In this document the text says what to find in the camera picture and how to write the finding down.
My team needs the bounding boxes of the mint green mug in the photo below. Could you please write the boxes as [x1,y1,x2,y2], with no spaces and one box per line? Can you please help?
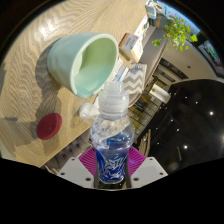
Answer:
[46,32,120,99]

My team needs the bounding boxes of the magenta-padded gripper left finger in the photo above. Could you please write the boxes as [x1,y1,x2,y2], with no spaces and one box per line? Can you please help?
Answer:
[57,147,99,189]

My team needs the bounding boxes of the green potted plant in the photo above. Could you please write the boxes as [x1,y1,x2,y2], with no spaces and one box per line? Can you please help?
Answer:
[151,14,199,53]

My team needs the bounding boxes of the clear blue-labelled drink bottle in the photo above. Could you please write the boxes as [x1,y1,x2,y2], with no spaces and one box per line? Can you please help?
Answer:
[89,80,136,188]

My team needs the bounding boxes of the grey curved sofa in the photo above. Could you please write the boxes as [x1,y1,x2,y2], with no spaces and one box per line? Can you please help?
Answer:
[126,26,168,108]

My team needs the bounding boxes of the flat round red coaster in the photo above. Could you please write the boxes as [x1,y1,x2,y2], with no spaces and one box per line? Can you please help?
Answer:
[35,112,63,141]

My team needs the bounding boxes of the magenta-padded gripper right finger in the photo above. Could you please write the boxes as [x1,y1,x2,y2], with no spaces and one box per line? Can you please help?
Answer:
[125,146,169,189]

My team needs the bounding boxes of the colourful window poster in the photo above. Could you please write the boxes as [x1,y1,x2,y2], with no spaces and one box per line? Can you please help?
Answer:
[196,39,224,78]

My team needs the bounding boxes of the white tissue box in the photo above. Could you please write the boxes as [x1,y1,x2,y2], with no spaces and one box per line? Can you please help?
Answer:
[118,32,144,63]

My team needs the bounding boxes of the grey white chevron cushion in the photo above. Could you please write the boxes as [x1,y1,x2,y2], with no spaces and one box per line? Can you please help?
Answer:
[121,62,148,96]

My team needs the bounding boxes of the clear plastic cup with straw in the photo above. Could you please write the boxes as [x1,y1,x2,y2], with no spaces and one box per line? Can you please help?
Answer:
[78,101,101,126]

